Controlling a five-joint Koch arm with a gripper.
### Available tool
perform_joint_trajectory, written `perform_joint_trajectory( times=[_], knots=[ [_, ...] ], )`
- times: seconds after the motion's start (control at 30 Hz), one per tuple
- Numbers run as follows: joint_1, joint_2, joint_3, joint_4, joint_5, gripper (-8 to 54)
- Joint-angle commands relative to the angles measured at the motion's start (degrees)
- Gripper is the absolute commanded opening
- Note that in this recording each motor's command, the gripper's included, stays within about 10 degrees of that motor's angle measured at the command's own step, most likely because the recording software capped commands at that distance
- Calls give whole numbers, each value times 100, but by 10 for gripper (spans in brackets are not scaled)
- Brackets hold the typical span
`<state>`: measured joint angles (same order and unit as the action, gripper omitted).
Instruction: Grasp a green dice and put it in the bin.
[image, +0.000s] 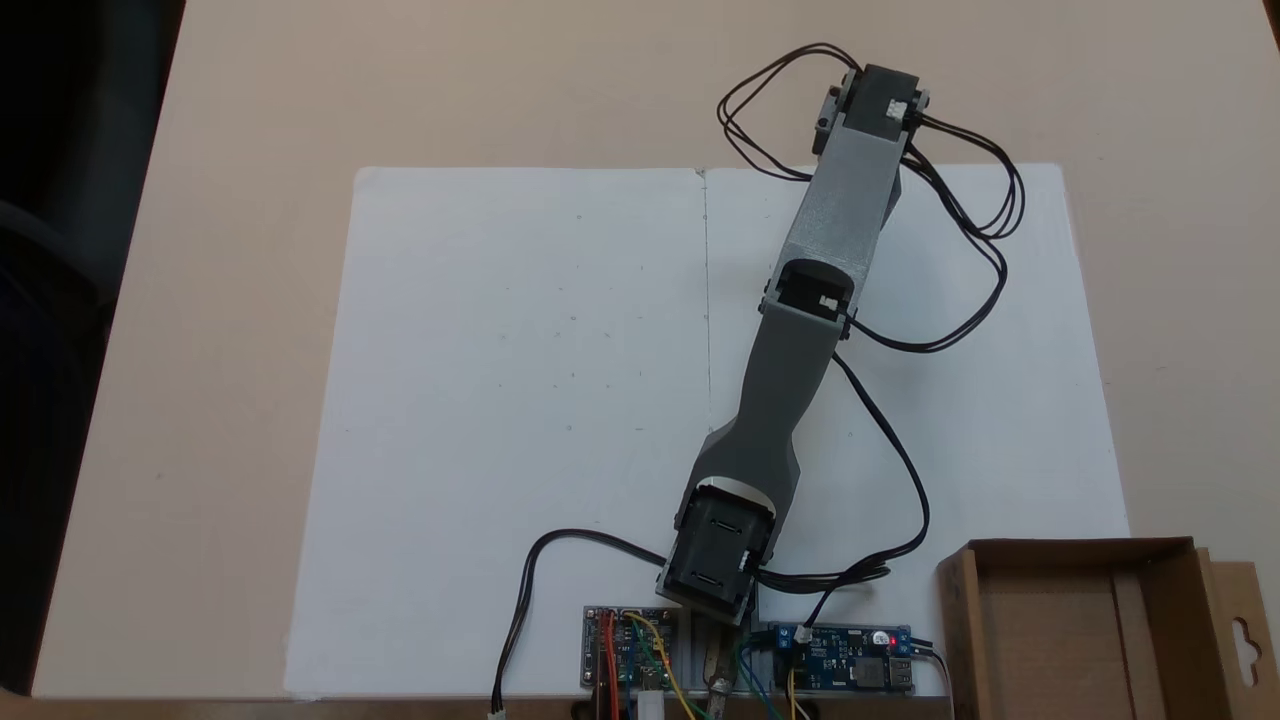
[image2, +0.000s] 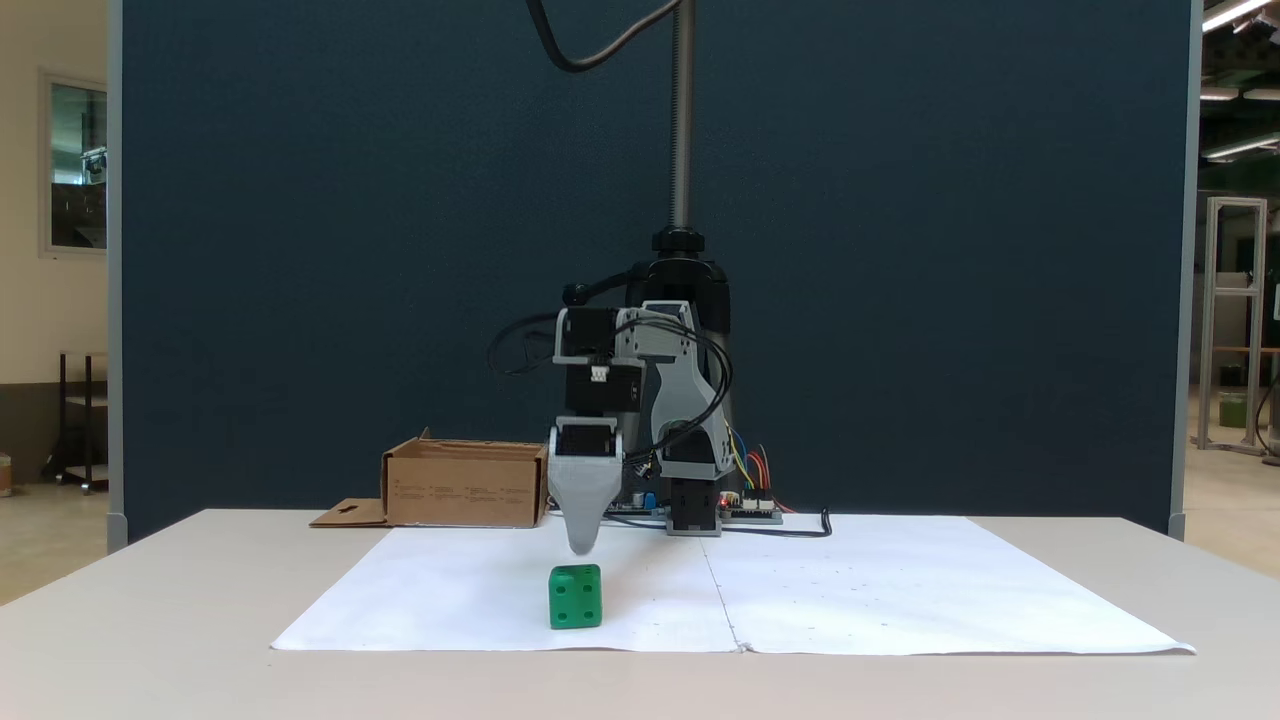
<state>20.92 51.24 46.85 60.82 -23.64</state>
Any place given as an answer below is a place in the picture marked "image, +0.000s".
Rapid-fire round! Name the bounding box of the white paper sheet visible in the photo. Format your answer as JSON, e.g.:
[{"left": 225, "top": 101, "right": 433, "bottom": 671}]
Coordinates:
[
  {"left": 282, "top": 164, "right": 713, "bottom": 702},
  {"left": 699, "top": 161, "right": 1134, "bottom": 702}
]

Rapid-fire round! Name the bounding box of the open brown cardboard box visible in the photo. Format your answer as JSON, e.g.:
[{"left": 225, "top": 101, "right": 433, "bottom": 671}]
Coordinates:
[{"left": 936, "top": 536, "right": 1280, "bottom": 720}]

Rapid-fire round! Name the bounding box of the blue circuit board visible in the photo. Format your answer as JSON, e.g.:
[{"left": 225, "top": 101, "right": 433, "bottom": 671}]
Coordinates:
[{"left": 768, "top": 623, "right": 915, "bottom": 695}]

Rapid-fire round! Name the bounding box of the black forearm wire loop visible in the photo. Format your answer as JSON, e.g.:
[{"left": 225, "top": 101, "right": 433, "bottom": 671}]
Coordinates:
[{"left": 845, "top": 113, "right": 1027, "bottom": 355}]

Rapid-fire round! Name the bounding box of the black wrist wire loop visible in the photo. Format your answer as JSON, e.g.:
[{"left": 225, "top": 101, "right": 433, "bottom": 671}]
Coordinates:
[{"left": 716, "top": 41, "right": 863, "bottom": 183}]

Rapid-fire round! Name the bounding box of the black upper arm wire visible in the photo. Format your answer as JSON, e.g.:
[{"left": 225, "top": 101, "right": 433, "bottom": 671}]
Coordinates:
[{"left": 755, "top": 350, "right": 932, "bottom": 603}]

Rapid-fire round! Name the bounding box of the grey power cable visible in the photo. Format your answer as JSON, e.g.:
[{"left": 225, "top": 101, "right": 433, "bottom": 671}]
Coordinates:
[{"left": 912, "top": 644, "right": 953, "bottom": 696}]

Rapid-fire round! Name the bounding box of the yellow jumper wire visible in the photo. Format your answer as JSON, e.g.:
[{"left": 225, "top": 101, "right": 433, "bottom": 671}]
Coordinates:
[{"left": 628, "top": 611, "right": 698, "bottom": 720}]

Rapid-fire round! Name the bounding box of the black cable on table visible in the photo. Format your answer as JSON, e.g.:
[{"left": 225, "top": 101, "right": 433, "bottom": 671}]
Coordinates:
[{"left": 489, "top": 528, "right": 670, "bottom": 718}]

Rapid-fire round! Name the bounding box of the grey circuit board with wires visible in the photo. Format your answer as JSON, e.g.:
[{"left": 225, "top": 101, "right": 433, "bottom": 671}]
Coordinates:
[{"left": 582, "top": 604, "right": 678, "bottom": 694}]

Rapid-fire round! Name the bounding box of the orange jumper wire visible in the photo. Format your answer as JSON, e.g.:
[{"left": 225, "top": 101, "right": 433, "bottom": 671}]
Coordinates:
[{"left": 596, "top": 610, "right": 623, "bottom": 720}]

